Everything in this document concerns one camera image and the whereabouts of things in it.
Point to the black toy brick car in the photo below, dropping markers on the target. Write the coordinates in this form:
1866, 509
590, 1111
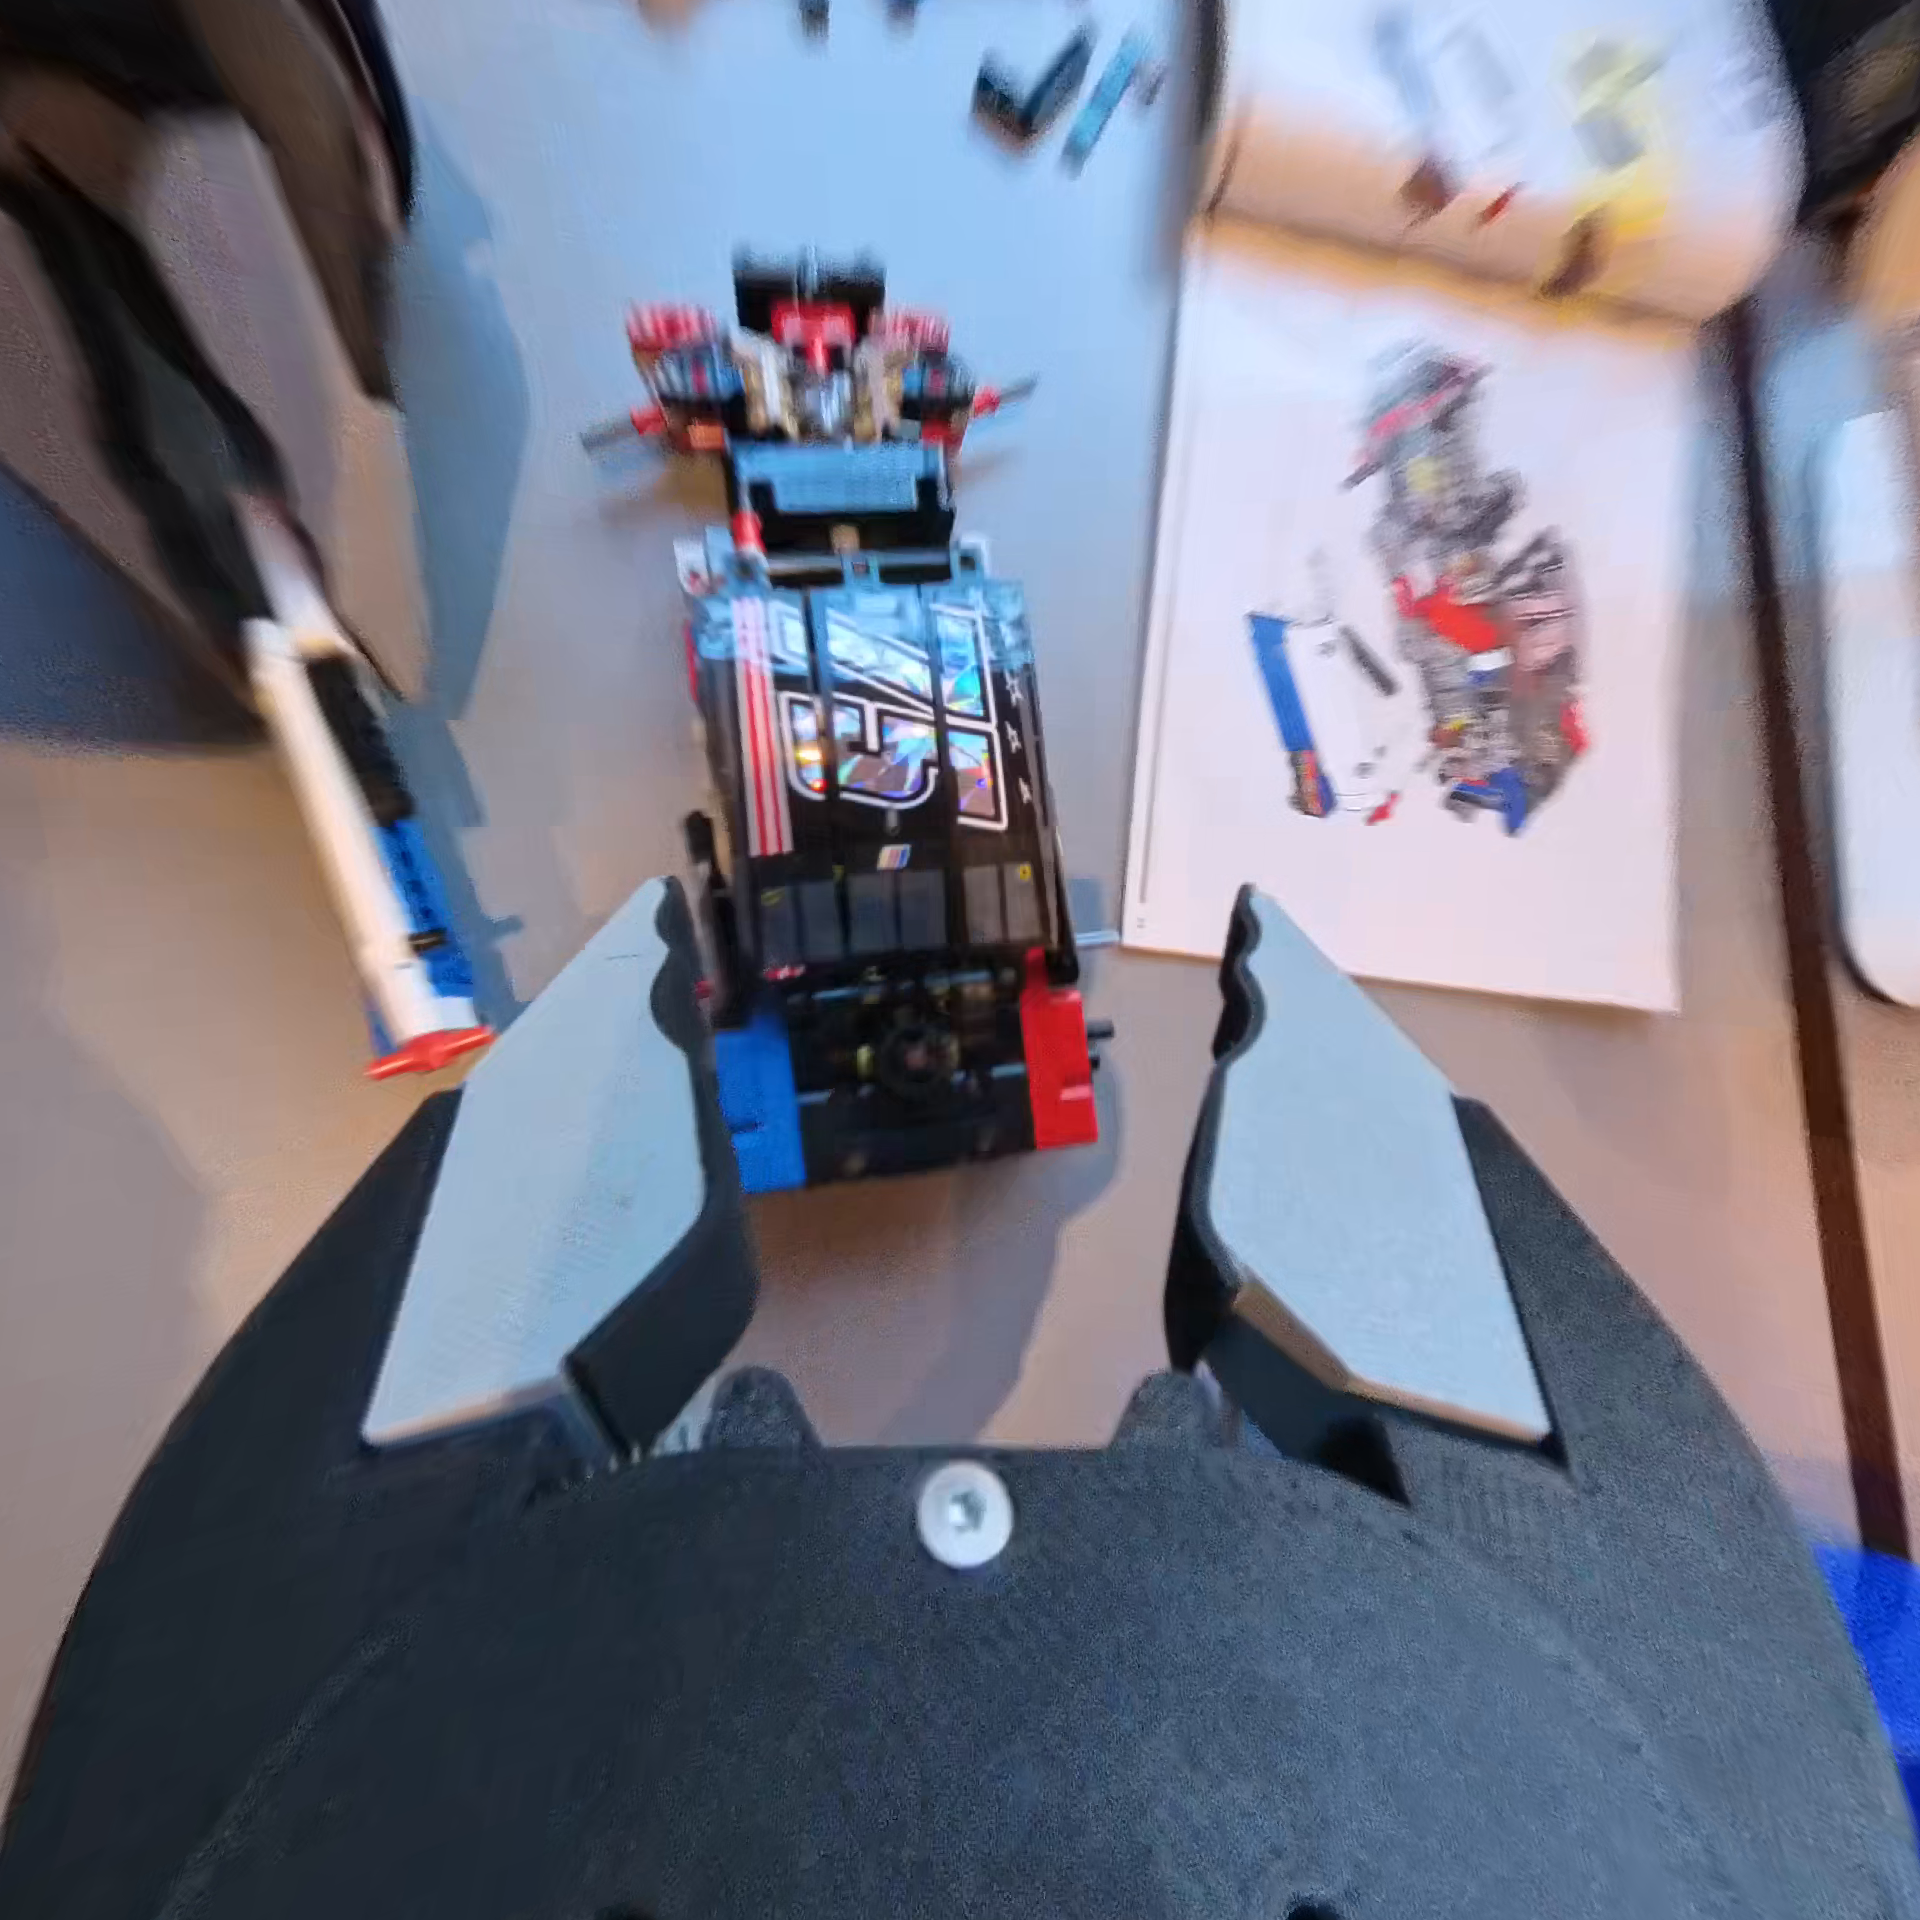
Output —
887, 752

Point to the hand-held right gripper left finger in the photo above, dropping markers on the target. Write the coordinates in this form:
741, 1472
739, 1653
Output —
554, 1184

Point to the white blue brick side panel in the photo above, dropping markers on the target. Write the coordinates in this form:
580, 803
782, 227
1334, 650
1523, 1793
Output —
337, 839

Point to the pile of loose brick pieces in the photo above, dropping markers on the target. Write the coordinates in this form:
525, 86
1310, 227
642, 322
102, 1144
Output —
1036, 91

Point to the blue object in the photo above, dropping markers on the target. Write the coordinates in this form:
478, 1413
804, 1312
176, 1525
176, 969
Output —
1885, 1653

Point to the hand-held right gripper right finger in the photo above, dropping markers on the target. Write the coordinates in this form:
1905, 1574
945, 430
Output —
1351, 1199

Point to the grey desk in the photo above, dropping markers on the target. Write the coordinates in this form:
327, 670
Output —
929, 1304

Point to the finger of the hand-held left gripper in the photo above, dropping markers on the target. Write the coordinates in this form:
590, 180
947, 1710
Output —
293, 212
105, 361

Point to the white rounded object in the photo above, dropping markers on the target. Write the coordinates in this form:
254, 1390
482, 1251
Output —
1873, 704

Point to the open instruction booklet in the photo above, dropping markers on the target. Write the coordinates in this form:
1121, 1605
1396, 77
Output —
1621, 480

